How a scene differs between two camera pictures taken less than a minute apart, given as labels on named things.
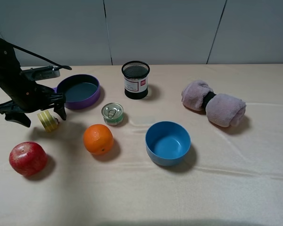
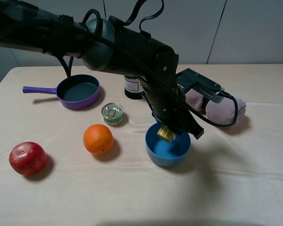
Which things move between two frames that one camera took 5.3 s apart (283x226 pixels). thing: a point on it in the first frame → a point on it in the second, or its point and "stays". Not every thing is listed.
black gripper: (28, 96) → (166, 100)
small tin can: (112, 113) stays
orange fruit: (98, 139) stays
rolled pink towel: (222, 109) stays
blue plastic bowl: (167, 143) stays
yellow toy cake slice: (49, 122) → (166, 134)
